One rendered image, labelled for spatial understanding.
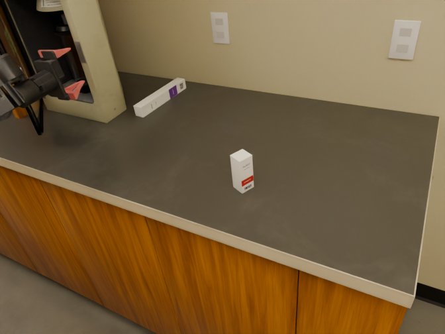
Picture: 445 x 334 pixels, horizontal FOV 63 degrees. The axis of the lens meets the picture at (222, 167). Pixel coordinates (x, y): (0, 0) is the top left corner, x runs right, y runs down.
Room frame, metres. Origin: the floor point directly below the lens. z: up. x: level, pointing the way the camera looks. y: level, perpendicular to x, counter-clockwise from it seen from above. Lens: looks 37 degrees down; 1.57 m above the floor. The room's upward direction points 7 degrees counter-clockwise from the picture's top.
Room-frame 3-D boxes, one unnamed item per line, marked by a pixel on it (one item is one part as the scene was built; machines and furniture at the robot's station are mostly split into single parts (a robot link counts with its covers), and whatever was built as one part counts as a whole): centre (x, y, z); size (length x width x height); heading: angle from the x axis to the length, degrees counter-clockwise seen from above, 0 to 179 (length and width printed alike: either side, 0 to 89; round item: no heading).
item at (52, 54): (1.00, 0.41, 1.25); 0.09 x 0.07 x 0.07; 148
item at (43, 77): (0.94, 0.44, 1.21); 0.07 x 0.07 x 0.10; 58
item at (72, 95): (1.00, 0.40, 1.18); 0.09 x 0.07 x 0.07; 148
